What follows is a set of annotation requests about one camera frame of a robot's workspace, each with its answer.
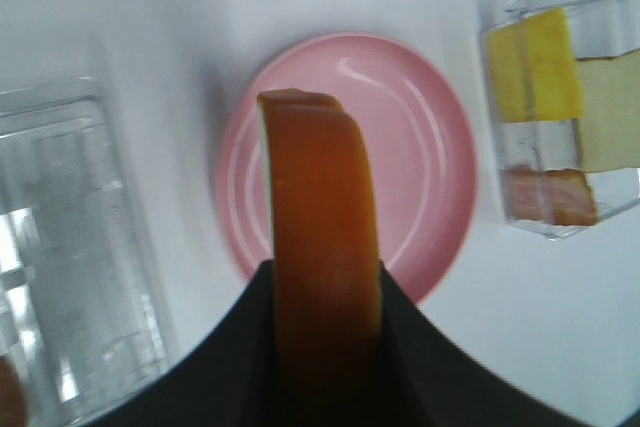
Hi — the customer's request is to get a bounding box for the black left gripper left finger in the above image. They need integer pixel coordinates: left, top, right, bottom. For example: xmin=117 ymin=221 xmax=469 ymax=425
xmin=91 ymin=260 xmax=275 ymax=426

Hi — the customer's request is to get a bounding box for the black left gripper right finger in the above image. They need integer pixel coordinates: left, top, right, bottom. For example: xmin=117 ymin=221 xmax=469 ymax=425
xmin=377 ymin=260 xmax=636 ymax=427

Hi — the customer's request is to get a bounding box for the bread slice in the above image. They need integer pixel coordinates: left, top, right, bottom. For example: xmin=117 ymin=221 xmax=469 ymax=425
xmin=577 ymin=50 xmax=639 ymax=173
xmin=257 ymin=89 xmax=382 ymax=426

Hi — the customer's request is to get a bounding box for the yellow cheese slice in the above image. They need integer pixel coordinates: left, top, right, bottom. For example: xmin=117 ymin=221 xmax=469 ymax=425
xmin=487 ymin=7 xmax=584 ymax=123

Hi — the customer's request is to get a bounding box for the clear left plastic tray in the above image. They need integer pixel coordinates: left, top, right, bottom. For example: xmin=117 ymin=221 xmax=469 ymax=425
xmin=1 ymin=77 xmax=167 ymax=426

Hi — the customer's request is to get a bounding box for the clear plastic tray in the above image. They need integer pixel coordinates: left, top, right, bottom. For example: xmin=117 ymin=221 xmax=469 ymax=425
xmin=1 ymin=77 xmax=167 ymax=426
xmin=480 ymin=0 xmax=639 ymax=240

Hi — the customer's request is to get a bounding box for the pink round plate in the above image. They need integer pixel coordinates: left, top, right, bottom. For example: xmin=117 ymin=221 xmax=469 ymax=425
xmin=213 ymin=32 xmax=478 ymax=302

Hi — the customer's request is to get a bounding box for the upright bread slice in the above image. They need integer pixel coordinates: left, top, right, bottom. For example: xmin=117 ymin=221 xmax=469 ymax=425
xmin=577 ymin=50 xmax=639 ymax=173

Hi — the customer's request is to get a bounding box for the clear right plastic tray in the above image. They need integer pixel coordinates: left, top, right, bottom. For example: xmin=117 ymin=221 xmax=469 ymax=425
xmin=480 ymin=0 xmax=639 ymax=240

